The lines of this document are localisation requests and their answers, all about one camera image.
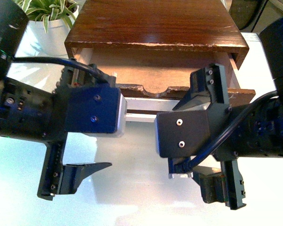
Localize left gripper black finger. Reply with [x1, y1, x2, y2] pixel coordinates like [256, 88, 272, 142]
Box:
[72, 60, 116, 87]

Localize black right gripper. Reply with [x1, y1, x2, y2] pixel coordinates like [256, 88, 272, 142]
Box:
[172, 64, 245, 210]

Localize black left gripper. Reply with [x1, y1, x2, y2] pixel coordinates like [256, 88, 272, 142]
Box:
[37, 68, 112, 201]

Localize wooden drawer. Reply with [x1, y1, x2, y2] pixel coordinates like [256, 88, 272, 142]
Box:
[73, 48, 256, 106]

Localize dark wooden drawer cabinet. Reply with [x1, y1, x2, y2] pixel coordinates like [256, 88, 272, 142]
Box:
[65, 0, 249, 67]

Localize white plant pot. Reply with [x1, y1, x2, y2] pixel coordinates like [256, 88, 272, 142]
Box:
[28, 9, 79, 56]

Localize spider plant green leaves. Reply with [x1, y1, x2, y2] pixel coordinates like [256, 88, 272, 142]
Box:
[14, 0, 80, 33]

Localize black appliance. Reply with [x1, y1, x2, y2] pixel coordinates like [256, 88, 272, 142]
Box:
[229, 0, 268, 32]

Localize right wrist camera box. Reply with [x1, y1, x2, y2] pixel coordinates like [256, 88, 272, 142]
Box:
[155, 110, 210, 158]

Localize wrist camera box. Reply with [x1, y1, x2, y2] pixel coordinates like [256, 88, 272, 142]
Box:
[155, 110, 210, 158]
[65, 86, 127, 137]

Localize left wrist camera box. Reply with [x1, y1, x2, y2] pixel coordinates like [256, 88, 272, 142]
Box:
[65, 86, 127, 137]

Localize black left camera cable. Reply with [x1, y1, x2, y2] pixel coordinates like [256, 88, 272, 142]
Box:
[13, 56, 109, 83]

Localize black camera cable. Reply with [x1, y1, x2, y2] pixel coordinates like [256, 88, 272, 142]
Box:
[13, 56, 109, 83]
[172, 90, 280, 175]

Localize black right camera cable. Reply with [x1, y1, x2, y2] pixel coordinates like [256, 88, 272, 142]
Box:
[172, 90, 280, 175]

